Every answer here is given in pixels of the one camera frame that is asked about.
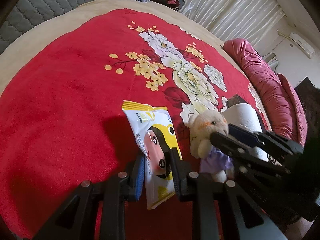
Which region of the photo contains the plush bear purple bow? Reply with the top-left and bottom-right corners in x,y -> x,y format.
184,109 -> 235,183

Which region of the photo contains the yellow cartoon tissue pack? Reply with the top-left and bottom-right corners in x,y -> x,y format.
121,100 -> 182,210

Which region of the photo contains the white paper towel roll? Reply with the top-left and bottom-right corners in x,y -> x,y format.
222,102 -> 270,162

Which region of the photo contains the pink quilt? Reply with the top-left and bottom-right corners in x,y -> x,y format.
223,38 -> 308,146

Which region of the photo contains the dark shallow box tray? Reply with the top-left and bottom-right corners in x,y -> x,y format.
226,94 -> 266,132

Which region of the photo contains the red floral blanket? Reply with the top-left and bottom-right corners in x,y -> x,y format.
1,9 -> 261,238

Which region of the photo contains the white curtain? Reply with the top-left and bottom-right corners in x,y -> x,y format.
180,0 -> 285,45

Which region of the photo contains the black wall television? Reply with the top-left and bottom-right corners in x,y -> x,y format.
295,77 -> 319,106

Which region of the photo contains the wall air conditioner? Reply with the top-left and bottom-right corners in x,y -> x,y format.
289,31 -> 315,59

